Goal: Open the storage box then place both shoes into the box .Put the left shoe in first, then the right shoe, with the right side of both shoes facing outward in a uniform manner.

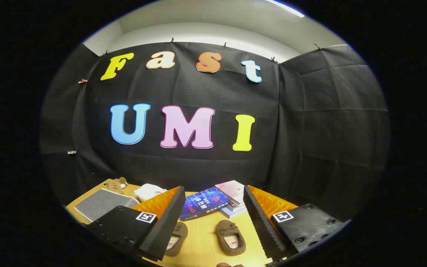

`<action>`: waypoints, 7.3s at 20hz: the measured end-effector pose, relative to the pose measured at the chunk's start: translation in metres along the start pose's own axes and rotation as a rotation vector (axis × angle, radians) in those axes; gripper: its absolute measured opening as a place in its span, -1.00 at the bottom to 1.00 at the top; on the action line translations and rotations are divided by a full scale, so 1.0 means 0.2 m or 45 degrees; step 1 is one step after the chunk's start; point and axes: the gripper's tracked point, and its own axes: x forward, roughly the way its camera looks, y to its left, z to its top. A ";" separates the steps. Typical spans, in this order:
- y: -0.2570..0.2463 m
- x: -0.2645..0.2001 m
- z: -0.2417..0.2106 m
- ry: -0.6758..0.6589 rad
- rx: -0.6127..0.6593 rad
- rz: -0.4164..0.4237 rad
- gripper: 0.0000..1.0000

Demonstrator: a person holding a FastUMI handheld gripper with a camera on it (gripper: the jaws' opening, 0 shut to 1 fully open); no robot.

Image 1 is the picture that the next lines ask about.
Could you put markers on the grey fabric storage box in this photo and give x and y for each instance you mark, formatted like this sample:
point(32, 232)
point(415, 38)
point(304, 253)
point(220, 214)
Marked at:
point(102, 204)

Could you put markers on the brown striped plush toy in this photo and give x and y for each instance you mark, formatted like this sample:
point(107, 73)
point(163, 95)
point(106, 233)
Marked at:
point(115, 185)

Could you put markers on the light blue book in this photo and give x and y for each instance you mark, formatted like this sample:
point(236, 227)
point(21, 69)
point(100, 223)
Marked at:
point(234, 213)

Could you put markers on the white book with red spine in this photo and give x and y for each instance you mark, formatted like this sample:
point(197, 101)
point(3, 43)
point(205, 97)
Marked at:
point(235, 207)

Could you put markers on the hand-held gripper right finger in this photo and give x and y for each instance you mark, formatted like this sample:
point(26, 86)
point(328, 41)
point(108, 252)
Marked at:
point(261, 226)

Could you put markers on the white plush toy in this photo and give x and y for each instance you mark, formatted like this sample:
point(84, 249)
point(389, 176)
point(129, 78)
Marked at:
point(147, 191)

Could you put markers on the black backdrop cloth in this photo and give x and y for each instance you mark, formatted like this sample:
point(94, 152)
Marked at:
point(310, 129)

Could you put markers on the brown fuzzy shoe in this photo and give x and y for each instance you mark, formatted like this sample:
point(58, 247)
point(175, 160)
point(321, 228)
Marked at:
point(222, 228)
point(181, 230)

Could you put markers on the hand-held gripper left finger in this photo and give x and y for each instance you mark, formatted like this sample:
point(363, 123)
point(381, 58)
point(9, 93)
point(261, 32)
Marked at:
point(167, 226)

